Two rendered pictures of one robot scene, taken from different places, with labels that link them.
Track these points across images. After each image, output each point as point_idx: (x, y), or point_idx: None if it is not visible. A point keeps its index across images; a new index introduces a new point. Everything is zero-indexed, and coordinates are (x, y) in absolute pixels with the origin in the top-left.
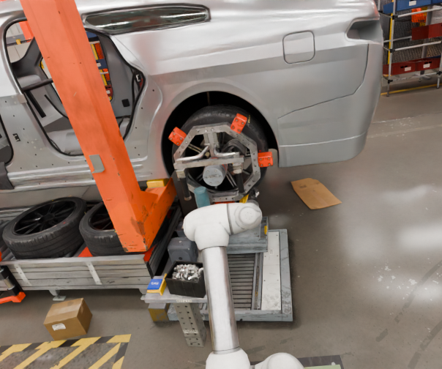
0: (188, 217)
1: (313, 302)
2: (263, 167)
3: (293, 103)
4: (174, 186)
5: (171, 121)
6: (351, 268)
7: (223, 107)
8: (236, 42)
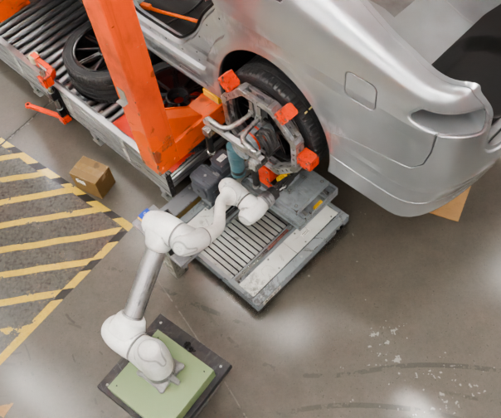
0: (147, 216)
1: (293, 309)
2: None
3: (348, 132)
4: None
5: None
6: (363, 305)
7: None
8: (300, 41)
